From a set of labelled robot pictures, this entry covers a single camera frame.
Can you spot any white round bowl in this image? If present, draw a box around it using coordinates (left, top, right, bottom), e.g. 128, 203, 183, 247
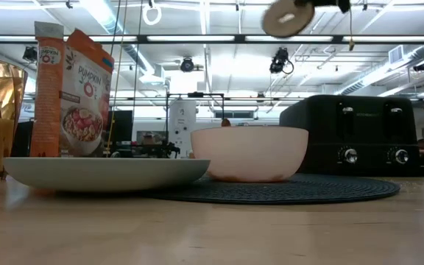
190, 126, 310, 183

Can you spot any grey air vent grille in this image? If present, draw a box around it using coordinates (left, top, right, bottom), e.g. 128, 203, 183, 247
388, 44, 404, 64

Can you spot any long black ceiling truss bar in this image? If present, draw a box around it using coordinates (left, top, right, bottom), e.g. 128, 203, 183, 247
0, 34, 424, 45

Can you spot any white background machine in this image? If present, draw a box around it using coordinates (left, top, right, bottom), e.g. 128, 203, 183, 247
168, 99, 197, 158

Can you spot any pumpkin O's cereal box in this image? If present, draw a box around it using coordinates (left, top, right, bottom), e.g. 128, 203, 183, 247
29, 21, 116, 159

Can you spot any white hanging ring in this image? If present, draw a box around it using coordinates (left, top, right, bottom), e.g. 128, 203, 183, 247
141, 2, 163, 27

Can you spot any brown bagel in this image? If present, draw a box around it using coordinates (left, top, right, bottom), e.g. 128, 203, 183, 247
261, 0, 316, 39

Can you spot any dark round woven placemat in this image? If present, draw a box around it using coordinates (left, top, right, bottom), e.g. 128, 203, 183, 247
149, 172, 402, 205

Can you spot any yellow hanging cable with plug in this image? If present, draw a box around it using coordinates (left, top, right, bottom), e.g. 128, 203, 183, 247
347, 10, 356, 52

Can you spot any thin yellow hanging cord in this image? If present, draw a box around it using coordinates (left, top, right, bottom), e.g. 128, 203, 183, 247
105, 0, 129, 158

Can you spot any black background monitor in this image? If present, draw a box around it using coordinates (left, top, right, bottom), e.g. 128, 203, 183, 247
108, 110, 134, 145

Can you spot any white shallow plate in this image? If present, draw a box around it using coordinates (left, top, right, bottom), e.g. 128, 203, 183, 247
2, 157, 211, 194

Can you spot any black four-slot toaster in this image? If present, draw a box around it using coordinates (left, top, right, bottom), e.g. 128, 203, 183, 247
279, 94, 422, 177

